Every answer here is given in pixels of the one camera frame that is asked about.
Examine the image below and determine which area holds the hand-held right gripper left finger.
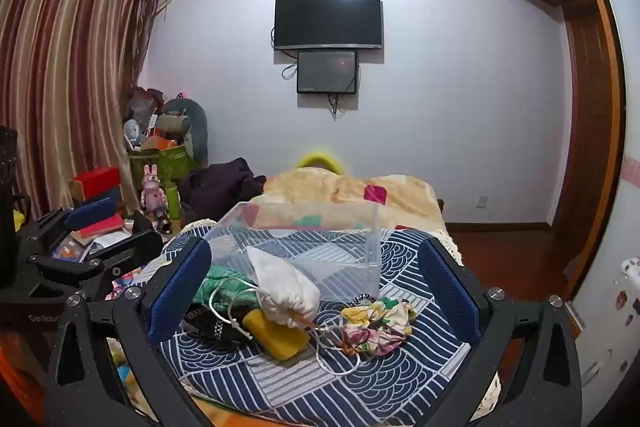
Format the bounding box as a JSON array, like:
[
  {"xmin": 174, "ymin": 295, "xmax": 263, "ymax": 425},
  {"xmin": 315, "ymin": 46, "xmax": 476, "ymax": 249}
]
[{"xmin": 46, "ymin": 236, "xmax": 216, "ymax": 427}]

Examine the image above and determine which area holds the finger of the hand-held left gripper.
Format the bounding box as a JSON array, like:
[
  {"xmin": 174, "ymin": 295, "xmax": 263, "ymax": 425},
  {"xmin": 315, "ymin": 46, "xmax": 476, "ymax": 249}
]
[
  {"xmin": 29, "ymin": 229, "xmax": 165, "ymax": 279},
  {"xmin": 19, "ymin": 198, "xmax": 120, "ymax": 254}
]

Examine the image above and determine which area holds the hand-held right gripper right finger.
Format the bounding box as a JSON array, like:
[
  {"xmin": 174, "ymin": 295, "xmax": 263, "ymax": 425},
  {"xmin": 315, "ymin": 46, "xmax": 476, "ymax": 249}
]
[{"xmin": 417, "ymin": 234, "xmax": 583, "ymax": 427}]

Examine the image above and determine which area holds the green cloth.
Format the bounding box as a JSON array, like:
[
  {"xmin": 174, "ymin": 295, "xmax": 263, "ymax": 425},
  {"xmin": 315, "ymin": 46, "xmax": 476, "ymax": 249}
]
[{"xmin": 192, "ymin": 266, "xmax": 258, "ymax": 308}]

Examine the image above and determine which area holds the black white braided headband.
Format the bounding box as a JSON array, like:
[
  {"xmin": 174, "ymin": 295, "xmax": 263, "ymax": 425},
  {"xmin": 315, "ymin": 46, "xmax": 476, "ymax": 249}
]
[{"xmin": 182, "ymin": 306, "xmax": 251, "ymax": 350}]

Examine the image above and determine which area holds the floral fabric scrunchie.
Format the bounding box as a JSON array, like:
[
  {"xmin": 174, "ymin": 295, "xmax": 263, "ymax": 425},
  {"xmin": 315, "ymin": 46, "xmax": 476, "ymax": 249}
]
[{"xmin": 340, "ymin": 297, "xmax": 418, "ymax": 356}]

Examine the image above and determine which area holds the white drawstring pouch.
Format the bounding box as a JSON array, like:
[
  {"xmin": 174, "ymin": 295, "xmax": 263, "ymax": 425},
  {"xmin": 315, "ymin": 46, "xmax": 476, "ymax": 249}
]
[{"xmin": 210, "ymin": 246, "xmax": 321, "ymax": 340}]

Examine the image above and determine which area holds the yellow sponge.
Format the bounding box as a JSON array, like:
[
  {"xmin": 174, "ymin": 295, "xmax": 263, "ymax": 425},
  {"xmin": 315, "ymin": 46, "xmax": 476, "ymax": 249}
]
[{"xmin": 242, "ymin": 309, "xmax": 311, "ymax": 361}]

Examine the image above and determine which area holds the clear plastic storage box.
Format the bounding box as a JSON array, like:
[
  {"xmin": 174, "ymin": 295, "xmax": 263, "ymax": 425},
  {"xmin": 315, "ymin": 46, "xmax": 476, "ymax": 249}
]
[{"xmin": 202, "ymin": 201, "xmax": 383, "ymax": 303}]

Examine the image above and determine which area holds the pink red book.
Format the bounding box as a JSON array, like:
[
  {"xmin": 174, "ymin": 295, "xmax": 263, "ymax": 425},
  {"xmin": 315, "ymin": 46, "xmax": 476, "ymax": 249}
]
[{"xmin": 82, "ymin": 214, "xmax": 126, "ymax": 239}]

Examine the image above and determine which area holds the red box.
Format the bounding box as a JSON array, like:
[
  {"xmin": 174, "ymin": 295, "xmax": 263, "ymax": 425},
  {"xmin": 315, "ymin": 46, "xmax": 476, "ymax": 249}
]
[{"xmin": 70, "ymin": 166, "xmax": 122, "ymax": 202}]

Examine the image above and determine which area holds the pink bunny figure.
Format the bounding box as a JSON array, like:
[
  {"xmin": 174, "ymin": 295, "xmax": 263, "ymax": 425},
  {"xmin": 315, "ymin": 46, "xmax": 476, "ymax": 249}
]
[{"xmin": 141, "ymin": 164, "xmax": 168, "ymax": 220}]

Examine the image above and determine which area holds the green bottle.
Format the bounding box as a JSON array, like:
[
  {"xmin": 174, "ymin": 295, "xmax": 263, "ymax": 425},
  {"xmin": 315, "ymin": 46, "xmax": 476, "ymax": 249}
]
[{"xmin": 166, "ymin": 182, "xmax": 182, "ymax": 220}]

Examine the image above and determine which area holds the green cardboard box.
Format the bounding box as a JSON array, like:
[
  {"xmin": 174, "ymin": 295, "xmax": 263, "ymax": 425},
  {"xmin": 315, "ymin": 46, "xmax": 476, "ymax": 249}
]
[{"xmin": 129, "ymin": 142, "xmax": 196, "ymax": 182}]

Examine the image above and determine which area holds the dark purple clothing pile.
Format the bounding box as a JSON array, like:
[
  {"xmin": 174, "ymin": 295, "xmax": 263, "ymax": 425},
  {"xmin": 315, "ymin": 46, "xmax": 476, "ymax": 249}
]
[{"xmin": 178, "ymin": 158, "xmax": 267, "ymax": 225}]

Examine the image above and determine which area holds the grey plush pillow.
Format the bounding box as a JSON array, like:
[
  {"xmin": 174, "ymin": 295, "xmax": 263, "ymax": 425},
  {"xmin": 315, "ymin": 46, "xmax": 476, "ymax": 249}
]
[{"xmin": 162, "ymin": 98, "xmax": 208, "ymax": 160}]

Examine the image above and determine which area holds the striped red beige curtain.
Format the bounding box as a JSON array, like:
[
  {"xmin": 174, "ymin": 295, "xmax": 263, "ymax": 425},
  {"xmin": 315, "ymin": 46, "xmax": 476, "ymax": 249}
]
[{"xmin": 0, "ymin": 0, "xmax": 166, "ymax": 210}]

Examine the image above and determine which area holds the blue patterned cloth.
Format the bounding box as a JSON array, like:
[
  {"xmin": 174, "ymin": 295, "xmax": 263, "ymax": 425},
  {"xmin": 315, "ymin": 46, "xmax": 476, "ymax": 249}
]
[{"xmin": 160, "ymin": 222, "xmax": 476, "ymax": 413}]

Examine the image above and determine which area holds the beige fleece blanket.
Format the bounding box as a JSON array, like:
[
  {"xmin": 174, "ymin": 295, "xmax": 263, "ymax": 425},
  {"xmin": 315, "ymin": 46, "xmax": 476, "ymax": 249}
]
[{"xmin": 262, "ymin": 167, "xmax": 443, "ymax": 233}]

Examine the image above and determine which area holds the white cabinet with stickers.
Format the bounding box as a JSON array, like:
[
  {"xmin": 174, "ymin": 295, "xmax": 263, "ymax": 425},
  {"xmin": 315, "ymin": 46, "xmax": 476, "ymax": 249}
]
[{"xmin": 570, "ymin": 0, "xmax": 640, "ymax": 408}]

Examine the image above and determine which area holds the brown wooden door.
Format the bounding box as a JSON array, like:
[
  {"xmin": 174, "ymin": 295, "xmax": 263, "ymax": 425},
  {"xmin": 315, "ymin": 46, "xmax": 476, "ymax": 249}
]
[{"xmin": 550, "ymin": 7, "xmax": 617, "ymax": 293}]

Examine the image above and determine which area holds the black monitor cable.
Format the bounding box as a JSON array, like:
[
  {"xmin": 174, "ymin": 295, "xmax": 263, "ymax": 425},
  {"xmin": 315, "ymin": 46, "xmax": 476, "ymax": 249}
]
[{"xmin": 326, "ymin": 92, "xmax": 347, "ymax": 121}]

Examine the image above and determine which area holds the small black wall monitor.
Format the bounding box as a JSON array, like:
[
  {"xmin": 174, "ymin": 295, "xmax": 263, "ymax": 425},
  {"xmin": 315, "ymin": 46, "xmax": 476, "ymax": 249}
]
[{"xmin": 296, "ymin": 50, "xmax": 359, "ymax": 94}]

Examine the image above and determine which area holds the black wall television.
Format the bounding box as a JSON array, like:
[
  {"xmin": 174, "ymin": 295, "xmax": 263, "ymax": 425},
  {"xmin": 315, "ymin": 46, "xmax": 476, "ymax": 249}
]
[{"xmin": 273, "ymin": 0, "xmax": 384, "ymax": 52}]

